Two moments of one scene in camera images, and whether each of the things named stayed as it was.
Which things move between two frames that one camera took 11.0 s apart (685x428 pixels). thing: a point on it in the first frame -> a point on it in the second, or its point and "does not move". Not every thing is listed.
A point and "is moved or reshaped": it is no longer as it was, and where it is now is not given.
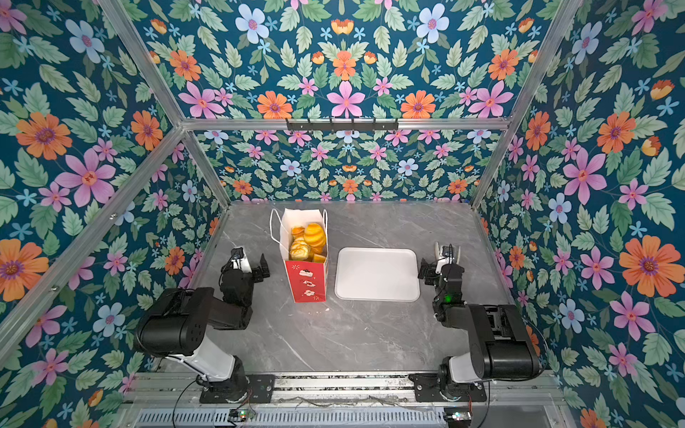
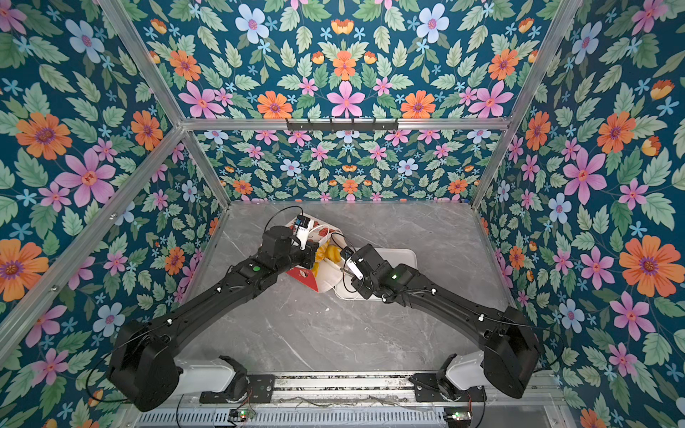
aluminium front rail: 522,390 does not move
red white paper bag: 304,249 is moved or reshaped
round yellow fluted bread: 299,249 is moved or reshaped
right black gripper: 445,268 -> 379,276
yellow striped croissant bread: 314,234 -> 333,253
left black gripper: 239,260 -> 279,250
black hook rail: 342,126 does not move
